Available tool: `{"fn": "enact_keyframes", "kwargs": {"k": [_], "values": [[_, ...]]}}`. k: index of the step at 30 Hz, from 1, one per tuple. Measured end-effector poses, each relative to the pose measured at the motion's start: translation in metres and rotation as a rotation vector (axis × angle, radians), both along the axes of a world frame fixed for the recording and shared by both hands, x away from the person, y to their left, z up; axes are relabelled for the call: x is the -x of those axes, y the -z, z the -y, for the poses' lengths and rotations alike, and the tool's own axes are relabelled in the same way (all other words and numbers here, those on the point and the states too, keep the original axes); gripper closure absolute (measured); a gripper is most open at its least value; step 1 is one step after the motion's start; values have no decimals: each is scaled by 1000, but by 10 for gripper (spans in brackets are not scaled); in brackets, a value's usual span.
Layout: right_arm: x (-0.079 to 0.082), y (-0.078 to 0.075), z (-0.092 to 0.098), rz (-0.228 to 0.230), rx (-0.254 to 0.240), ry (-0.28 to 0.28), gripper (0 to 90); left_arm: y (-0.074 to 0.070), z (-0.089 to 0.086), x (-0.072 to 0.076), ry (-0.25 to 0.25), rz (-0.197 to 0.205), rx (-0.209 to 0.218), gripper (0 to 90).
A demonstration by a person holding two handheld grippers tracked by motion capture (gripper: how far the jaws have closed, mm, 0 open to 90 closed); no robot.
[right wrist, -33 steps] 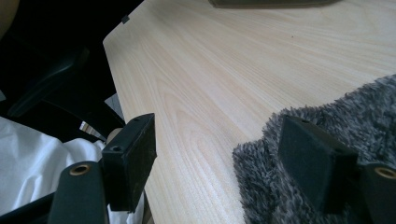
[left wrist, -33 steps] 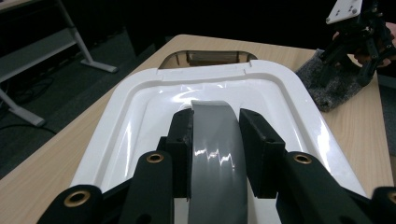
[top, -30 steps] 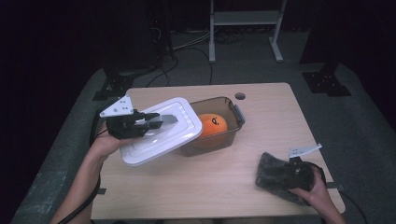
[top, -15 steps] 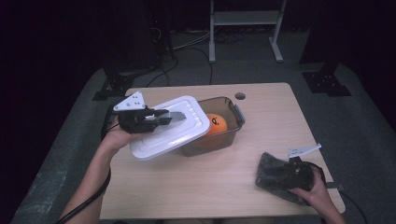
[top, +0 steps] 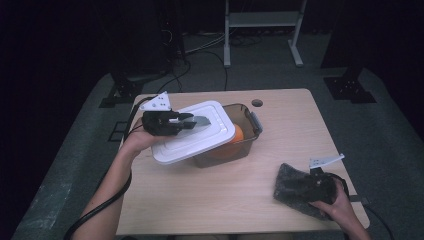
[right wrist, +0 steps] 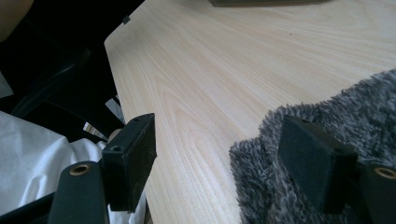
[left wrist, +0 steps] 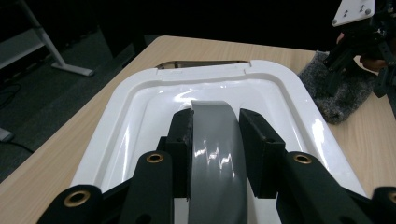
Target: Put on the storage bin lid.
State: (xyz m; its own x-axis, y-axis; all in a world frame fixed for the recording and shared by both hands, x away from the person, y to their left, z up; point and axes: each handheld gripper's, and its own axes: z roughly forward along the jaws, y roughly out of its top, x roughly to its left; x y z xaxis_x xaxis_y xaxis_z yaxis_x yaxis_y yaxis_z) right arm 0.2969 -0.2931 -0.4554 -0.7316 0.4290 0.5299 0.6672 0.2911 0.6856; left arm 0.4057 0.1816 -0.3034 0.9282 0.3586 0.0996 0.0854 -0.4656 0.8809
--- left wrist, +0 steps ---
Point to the white metal stand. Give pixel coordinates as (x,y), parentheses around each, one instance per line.
(18,49)

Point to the grey fuzzy cloth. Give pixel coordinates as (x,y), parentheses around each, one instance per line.
(351,99)

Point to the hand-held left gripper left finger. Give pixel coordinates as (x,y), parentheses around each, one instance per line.
(180,155)

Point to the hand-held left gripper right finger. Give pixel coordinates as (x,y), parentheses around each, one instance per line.
(261,155)

